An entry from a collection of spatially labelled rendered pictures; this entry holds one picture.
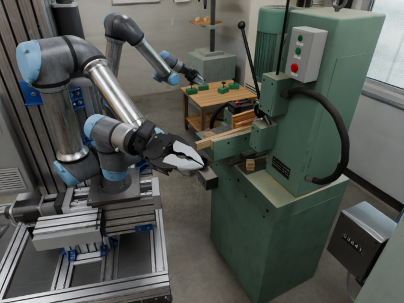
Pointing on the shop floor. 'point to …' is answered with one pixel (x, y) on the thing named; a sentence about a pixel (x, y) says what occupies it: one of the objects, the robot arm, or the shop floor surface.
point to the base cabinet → (267, 239)
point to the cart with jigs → (201, 121)
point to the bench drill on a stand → (211, 56)
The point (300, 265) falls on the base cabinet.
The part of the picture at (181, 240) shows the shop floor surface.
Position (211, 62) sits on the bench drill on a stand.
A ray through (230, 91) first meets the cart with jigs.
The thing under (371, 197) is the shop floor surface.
